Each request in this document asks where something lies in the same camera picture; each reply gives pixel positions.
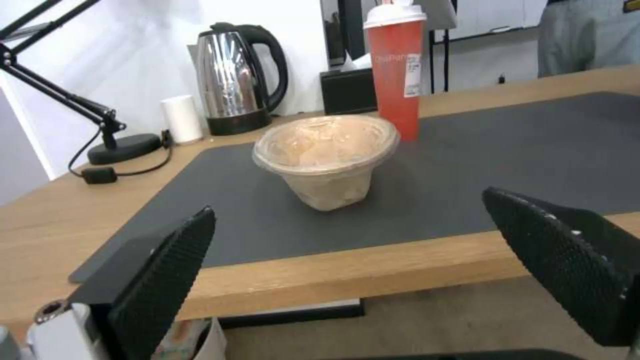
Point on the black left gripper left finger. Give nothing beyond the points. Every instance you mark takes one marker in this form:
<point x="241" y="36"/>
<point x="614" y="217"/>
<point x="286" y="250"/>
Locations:
<point x="150" y="285"/>

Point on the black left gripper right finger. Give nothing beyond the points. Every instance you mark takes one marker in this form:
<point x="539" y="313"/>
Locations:
<point x="565" y="270"/>

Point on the lidded beige takeout bowl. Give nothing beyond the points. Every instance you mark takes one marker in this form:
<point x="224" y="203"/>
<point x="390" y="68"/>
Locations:
<point x="327" y="159"/>

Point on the white cylindrical container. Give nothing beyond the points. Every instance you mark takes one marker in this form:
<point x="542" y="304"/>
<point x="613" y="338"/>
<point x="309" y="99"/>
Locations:
<point x="181" y="118"/>

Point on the dark grey desk mat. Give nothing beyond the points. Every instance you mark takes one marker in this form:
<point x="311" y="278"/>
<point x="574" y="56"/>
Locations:
<point x="400" y="180"/>

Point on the black desk lamp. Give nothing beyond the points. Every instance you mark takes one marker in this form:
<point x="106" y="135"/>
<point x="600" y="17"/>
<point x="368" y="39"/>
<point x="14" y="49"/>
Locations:
<point x="60" y="93"/>

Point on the person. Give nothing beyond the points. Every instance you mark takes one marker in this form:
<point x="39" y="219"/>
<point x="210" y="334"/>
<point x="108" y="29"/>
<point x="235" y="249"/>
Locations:
<point x="582" y="35"/>

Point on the red drink cup white lid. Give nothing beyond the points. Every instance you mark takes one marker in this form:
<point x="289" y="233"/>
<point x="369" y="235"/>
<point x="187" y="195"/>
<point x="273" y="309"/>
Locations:
<point x="396" y="71"/>

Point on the black tissue box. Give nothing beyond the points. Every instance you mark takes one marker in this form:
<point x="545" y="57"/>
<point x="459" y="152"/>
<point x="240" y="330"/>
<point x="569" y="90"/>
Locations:
<point x="348" y="92"/>

